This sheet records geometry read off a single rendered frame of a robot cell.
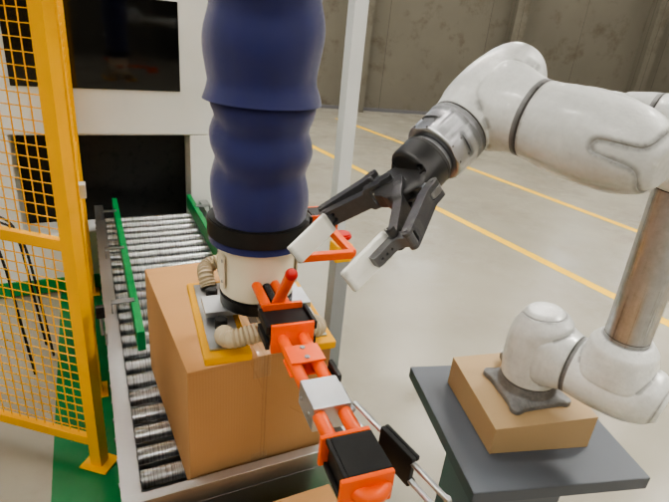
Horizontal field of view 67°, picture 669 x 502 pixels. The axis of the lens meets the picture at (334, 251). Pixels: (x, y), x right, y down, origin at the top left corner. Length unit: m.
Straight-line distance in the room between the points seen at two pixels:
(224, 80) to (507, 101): 0.52
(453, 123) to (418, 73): 12.13
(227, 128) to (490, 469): 1.05
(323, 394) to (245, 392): 0.63
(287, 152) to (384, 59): 11.56
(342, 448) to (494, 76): 0.52
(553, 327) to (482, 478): 0.42
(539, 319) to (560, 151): 0.81
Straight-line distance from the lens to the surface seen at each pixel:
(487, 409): 1.50
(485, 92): 0.70
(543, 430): 1.53
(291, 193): 1.04
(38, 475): 2.53
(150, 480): 1.65
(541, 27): 13.99
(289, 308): 1.01
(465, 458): 1.47
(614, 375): 1.37
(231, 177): 1.03
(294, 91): 0.99
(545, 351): 1.42
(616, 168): 0.65
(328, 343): 1.15
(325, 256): 1.27
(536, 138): 0.67
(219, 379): 1.36
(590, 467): 1.60
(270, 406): 1.48
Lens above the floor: 1.75
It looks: 24 degrees down
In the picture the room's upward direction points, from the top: 6 degrees clockwise
